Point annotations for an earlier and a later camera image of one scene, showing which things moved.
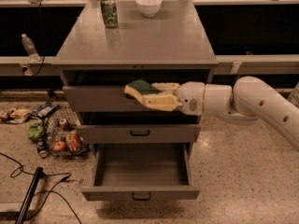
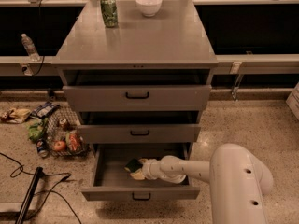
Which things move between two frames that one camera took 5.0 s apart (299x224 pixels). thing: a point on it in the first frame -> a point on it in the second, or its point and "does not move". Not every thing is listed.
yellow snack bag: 16,116 does not move
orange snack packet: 74,142 does not move
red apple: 59,147 does not move
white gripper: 191,97 -> 149,168
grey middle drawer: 139,127 does not move
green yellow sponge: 140,89 -> 134,165
